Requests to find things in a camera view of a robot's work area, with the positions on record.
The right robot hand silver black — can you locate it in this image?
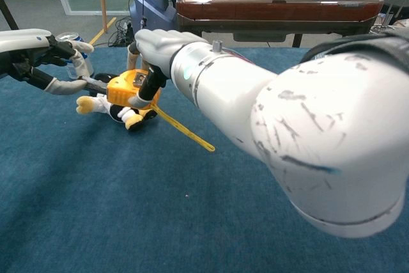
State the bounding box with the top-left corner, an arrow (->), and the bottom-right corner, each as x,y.
127,29 -> 208,109

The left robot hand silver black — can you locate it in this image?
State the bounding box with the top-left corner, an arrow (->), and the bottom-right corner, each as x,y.
0,28 -> 108,97

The yellow tape measure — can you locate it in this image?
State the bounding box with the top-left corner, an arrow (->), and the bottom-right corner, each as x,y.
106,68 -> 216,153

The blue grey machine base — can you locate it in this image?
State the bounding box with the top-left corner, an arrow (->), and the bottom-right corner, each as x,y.
128,0 -> 178,36

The blue drink can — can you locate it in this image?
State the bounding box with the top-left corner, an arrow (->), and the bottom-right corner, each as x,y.
56,31 -> 95,80

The penguin plush toy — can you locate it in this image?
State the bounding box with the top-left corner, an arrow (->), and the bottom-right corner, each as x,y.
75,73 -> 159,132

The brown mahjong table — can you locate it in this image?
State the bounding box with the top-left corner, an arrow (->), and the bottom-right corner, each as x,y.
175,0 -> 384,49

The blue felt table mat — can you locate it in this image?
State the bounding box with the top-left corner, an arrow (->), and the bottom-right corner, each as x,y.
0,45 -> 409,273

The black floor cable bundle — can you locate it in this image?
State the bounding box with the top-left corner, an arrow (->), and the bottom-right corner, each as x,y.
107,16 -> 137,47

